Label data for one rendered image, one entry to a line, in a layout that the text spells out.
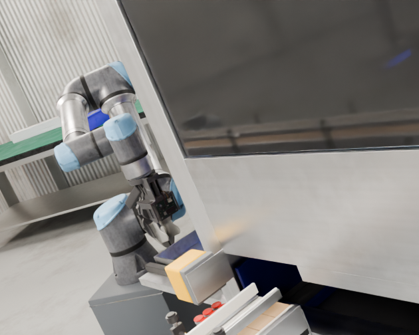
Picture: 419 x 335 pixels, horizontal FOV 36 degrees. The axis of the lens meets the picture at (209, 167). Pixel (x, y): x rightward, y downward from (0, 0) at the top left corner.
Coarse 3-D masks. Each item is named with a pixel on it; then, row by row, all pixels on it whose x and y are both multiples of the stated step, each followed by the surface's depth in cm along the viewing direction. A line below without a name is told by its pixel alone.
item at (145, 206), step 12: (144, 180) 154; (156, 180) 157; (144, 192) 158; (156, 192) 156; (168, 192) 159; (144, 204) 156; (156, 204) 155; (168, 204) 157; (144, 216) 160; (156, 216) 155; (168, 216) 157
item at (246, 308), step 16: (256, 288) 113; (224, 304) 110; (240, 304) 111; (256, 304) 106; (272, 304) 107; (288, 304) 110; (176, 320) 107; (208, 320) 107; (224, 320) 112; (240, 320) 103; (256, 320) 109; (272, 320) 107; (288, 320) 106; (304, 320) 108
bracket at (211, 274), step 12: (204, 264) 116; (216, 264) 118; (228, 264) 119; (192, 276) 115; (204, 276) 116; (216, 276) 118; (228, 276) 119; (192, 288) 115; (204, 288) 116; (216, 288) 118
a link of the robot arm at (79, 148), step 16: (64, 96) 190; (80, 96) 191; (64, 112) 182; (80, 112) 181; (64, 128) 173; (80, 128) 170; (64, 144) 162; (80, 144) 162; (96, 144) 162; (64, 160) 161; (80, 160) 162
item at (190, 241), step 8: (192, 232) 167; (184, 240) 166; (192, 240) 167; (168, 248) 163; (176, 248) 164; (184, 248) 166; (192, 248) 166; (200, 248) 163; (160, 256) 162; (168, 256) 163; (176, 256) 164; (160, 264) 160; (168, 264) 156
